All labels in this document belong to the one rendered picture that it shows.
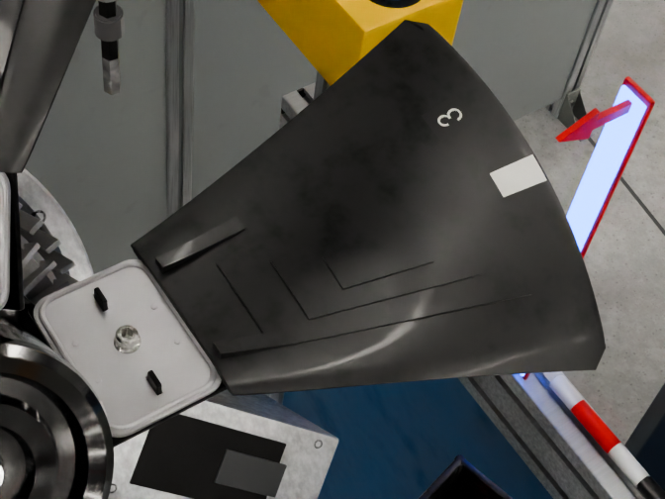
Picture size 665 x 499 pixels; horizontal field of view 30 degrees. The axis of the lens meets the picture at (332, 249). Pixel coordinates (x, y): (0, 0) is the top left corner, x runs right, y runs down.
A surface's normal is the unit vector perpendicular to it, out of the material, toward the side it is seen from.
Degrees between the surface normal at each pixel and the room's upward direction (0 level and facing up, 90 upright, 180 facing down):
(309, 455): 50
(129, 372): 0
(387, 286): 13
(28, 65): 40
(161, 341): 0
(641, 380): 0
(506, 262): 19
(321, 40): 90
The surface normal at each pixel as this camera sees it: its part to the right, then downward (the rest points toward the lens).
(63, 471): 0.49, 0.16
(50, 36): -0.11, 0.02
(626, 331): 0.11, -0.58
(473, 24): 0.55, 0.70
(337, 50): -0.83, 0.40
